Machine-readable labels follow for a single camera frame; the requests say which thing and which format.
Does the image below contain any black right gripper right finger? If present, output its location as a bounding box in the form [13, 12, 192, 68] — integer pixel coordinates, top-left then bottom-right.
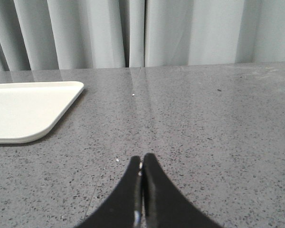
[143, 153, 220, 228]

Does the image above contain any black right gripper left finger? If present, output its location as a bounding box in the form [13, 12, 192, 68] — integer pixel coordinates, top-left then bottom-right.
[78, 156, 142, 228]

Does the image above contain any grey pleated curtain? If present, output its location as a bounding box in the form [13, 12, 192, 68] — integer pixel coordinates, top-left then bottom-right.
[0, 0, 285, 71]

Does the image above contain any cream rectangular plastic tray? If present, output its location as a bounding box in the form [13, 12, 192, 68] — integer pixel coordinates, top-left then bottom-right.
[0, 81, 84, 143]

